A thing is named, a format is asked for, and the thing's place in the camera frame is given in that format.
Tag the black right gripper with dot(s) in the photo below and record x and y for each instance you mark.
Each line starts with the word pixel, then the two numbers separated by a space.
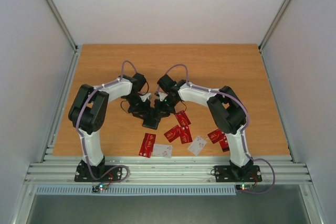
pixel 161 108

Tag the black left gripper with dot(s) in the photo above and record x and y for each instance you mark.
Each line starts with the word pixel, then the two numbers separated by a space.
pixel 144 112

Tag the black leather card holder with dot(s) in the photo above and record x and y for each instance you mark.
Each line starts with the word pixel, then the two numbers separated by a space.
pixel 151 121

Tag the red vip card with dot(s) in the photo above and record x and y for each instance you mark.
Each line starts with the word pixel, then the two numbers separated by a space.
pixel 146 149
pixel 223 142
pixel 216 136
pixel 185 135
pixel 173 133

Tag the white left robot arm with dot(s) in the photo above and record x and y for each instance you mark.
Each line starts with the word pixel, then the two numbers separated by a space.
pixel 88 113

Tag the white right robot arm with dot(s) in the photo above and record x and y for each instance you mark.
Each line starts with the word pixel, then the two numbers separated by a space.
pixel 227 111

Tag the red card upper centre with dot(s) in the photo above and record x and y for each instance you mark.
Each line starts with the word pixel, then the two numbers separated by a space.
pixel 182 119

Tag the red card under left pile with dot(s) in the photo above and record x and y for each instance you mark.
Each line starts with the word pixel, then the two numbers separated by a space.
pixel 149 138

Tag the white card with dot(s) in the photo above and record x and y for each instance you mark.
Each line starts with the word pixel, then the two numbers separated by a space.
pixel 161 150
pixel 197 145

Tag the white card right centre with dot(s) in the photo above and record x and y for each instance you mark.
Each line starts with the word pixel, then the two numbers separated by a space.
pixel 197 145

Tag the red striped card far right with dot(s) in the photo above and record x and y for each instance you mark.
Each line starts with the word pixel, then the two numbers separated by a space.
pixel 224 149

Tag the left small circuit board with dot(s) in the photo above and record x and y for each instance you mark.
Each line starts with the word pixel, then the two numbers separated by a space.
pixel 101 187

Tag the small circuit board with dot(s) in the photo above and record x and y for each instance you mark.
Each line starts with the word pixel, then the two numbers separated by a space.
pixel 244 187
pixel 101 187

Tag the right small circuit board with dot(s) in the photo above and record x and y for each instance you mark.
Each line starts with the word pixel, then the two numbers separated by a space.
pixel 244 187

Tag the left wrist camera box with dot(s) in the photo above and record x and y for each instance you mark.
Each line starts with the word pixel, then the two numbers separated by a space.
pixel 146 97

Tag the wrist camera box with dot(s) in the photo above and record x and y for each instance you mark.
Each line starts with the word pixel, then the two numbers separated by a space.
pixel 146 97
pixel 161 95

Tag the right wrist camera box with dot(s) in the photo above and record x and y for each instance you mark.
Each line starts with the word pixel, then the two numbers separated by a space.
pixel 161 95

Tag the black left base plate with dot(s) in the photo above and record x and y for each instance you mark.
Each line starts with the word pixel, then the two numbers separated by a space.
pixel 103 174

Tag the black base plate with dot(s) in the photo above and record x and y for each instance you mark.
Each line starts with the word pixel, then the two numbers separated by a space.
pixel 226 174
pixel 103 174

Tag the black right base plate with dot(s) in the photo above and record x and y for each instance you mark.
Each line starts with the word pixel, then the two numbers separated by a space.
pixel 226 174

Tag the aluminium rail base front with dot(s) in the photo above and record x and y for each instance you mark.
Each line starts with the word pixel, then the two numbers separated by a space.
pixel 180 170

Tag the grey slotted cable duct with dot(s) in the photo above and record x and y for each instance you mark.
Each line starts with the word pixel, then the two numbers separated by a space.
pixel 138 190

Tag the left aluminium frame post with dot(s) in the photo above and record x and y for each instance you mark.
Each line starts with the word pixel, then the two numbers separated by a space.
pixel 54 10

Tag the aluminium frame post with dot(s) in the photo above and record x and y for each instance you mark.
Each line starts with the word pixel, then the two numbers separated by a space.
pixel 54 10
pixel 276 20

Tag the right aluminium frame post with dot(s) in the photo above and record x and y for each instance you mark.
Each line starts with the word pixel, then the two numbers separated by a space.
pixel 276 20

